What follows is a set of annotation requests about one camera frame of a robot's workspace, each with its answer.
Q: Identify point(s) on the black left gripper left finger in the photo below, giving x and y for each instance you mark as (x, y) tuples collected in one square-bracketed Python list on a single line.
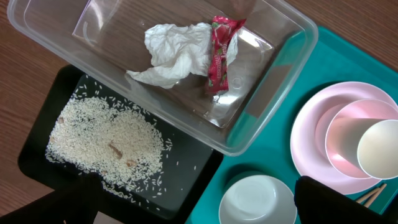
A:
[(76, 203)]

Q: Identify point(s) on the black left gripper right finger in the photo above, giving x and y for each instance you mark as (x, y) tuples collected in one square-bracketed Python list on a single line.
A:
[(319, 204)]

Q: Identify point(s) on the white bowl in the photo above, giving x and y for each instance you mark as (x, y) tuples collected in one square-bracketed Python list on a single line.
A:
[(256, 199)]

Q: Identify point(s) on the white rice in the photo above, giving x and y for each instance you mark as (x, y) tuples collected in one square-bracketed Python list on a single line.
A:
[(116, 143)]

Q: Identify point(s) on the white napkin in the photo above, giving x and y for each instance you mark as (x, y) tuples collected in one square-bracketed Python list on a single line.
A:
[(177, 52)]

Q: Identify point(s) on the red candy wrapper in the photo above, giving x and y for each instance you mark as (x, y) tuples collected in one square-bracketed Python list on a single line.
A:
[(223, 30)]

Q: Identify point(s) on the wooden chopstick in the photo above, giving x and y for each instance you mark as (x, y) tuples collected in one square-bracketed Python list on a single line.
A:
[(375, 196), (367, 195)]

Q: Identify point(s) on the pink plate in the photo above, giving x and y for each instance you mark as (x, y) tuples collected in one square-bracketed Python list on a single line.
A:
[(308, 149)]

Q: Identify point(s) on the black plastic tray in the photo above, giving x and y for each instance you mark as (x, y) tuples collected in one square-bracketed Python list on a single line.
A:
[(168, 197)]

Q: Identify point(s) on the cream paper cup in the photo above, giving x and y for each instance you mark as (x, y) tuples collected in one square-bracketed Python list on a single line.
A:
[(368, 144)]

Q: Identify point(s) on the pink bowl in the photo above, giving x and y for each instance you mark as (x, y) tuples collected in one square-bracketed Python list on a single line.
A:
[(368, 108)]

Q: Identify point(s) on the teal serving tray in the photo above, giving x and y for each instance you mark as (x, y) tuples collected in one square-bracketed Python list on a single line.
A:
[(333, 60)]

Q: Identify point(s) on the clear plastic bin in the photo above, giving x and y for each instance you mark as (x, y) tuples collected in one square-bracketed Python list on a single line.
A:
[(105, 39)]

